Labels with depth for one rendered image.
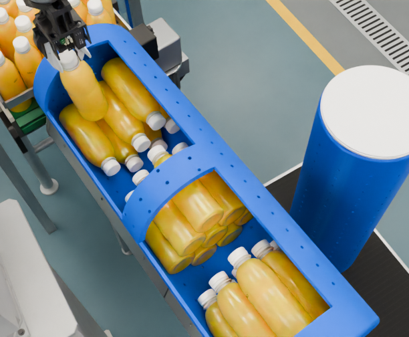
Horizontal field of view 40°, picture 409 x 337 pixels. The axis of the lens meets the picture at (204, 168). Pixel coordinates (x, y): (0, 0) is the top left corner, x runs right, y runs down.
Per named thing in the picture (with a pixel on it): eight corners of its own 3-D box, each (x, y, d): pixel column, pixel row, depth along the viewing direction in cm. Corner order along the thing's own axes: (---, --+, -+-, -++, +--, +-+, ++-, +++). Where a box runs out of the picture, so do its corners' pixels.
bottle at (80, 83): (112, 115, 131) (89, 67, 114) (84, 126, 131) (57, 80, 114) (103, 92, 134) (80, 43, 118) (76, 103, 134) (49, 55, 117)
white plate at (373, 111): (448, 154, 130) (446, 157, 132) (421, 61, 144) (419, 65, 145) (329, 160, 130) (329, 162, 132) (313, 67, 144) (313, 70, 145)
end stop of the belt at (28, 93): (9, 109, 150) (5, 103, 148) (8, 107, 151) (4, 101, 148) (134, 41, 161) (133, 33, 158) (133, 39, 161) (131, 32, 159)
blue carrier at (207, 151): (262, 422, 113) (260, 418, 88) (56, 130, 149) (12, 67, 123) (368, 334, 118) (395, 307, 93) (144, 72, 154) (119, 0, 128)
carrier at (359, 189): (364, 275, 208) (351, 206, 222) (448, 158, 131) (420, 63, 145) (288, 279, 208) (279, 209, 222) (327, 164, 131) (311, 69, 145)
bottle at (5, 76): (1, 107, 157) (-24, 64, 141) (17, 89, 160) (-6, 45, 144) (22, 116, 155) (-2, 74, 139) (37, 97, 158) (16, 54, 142)
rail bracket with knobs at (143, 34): (135, 75, 161) (129, 51, 152) (121, 59, 164) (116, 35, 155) (163, 59, 164) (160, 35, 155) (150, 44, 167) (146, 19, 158)
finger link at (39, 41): (39, 61, 109) (33, 26, 102) (35, 56, 110) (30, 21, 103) (61, 53, 111) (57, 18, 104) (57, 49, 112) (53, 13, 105)
